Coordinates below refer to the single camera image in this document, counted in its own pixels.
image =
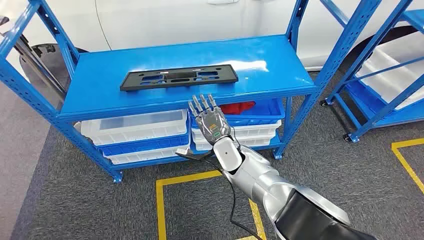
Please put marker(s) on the red item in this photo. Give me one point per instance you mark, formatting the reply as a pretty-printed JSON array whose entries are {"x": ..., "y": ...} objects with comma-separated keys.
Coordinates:
[{"x": 236, "y": 107}]

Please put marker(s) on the dark grey metal beam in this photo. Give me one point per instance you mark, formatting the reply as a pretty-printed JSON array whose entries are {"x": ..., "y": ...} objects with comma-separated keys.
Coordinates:
[{"x": 36, "y": 63}]

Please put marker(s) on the white car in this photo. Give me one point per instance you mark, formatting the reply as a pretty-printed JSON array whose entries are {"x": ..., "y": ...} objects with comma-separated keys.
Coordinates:
[{"x": 165, "y": 20}]

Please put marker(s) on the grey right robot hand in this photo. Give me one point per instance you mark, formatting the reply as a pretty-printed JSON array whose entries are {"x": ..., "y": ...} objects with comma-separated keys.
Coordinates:
[{"x": 212, "y": 126}]

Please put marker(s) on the pale wrist camera on bracket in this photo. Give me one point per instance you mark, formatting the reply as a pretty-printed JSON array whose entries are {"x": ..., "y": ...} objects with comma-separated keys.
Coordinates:
[{"x": 190, "y": 154}]

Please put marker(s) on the large white plastic bin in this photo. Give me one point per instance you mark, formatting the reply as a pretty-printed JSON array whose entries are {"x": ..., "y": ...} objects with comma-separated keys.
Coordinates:
[{"x": 394, "y": 73}]

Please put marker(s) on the black plastic plate part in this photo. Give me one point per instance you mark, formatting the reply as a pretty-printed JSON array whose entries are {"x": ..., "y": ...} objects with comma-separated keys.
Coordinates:
[{"x": 130, "y": 82}]

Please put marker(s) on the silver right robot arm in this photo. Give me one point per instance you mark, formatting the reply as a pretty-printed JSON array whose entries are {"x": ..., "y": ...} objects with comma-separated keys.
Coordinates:
[{"x": 265, "y": 185}]

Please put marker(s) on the blue wheeled shelf rack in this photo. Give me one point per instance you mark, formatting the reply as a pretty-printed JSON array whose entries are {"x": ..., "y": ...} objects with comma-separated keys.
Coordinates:
[{"x": 372, "y": 43}]

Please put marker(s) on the blue metal shelf rack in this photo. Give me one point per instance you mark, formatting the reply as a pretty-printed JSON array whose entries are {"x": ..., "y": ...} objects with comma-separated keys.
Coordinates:
[{"x": 165, "y": 56}]

